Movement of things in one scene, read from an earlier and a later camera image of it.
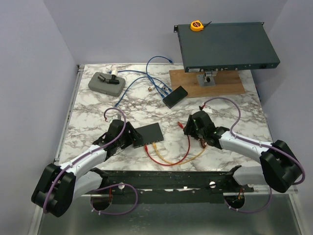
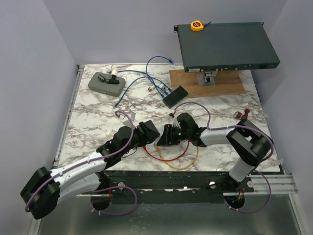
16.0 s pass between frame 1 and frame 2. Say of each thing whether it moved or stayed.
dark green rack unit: stayed
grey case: stayed
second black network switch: stayed
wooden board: stayed
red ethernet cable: moved
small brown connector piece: moved
